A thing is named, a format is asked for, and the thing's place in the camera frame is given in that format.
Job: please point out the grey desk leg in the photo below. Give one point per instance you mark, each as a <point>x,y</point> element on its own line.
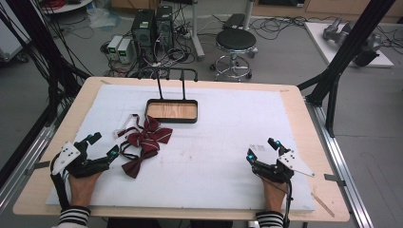
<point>248,14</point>
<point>197,34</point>

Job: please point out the person's right hand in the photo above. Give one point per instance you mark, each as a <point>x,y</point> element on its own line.
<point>274,193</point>

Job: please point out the white floor board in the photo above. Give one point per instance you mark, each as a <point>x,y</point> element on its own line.
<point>320,41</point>

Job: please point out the round white table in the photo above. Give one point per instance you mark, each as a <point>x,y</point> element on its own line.
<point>68,7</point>

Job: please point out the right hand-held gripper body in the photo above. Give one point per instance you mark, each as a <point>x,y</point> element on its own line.
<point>275,171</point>

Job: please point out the plain dark red bow tie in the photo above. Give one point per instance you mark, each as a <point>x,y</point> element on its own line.
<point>135,167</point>

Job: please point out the wooden table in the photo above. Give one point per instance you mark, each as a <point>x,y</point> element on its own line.
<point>300,126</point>

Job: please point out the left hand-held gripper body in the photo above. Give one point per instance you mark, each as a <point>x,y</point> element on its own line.
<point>83,166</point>

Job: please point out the white power supply box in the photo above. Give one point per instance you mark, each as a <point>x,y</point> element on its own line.
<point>125,50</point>
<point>114,46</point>

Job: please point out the aluminium rail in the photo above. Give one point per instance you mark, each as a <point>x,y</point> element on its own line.
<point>22,167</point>
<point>345,177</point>

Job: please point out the black round stool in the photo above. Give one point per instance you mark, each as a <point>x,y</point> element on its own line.
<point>236,39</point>

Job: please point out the striped dark red bow tie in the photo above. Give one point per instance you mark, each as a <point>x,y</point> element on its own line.
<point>149,136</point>

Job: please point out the white foam mat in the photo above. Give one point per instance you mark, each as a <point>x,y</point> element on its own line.
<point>209,167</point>

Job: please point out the black flat device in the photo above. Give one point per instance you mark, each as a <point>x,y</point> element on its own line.
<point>234,21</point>

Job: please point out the small black computer tower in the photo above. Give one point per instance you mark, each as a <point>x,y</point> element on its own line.
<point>164,27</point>

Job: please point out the person's left hand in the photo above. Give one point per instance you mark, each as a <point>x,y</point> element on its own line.
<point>81,190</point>

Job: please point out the white cabinet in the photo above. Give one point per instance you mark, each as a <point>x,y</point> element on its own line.
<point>11,41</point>

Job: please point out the large black computer tower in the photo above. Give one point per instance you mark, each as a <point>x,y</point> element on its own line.
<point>143,28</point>

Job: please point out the metal table clip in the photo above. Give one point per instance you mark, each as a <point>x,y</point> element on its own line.
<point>334,179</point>
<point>39,166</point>

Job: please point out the wooden stick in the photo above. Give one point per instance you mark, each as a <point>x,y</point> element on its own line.
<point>323,205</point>

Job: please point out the clear plastic bag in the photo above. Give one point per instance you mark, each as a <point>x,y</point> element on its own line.
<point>103,19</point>

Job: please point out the black rack with wooden tray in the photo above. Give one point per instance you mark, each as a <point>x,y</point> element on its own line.
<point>172,110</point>

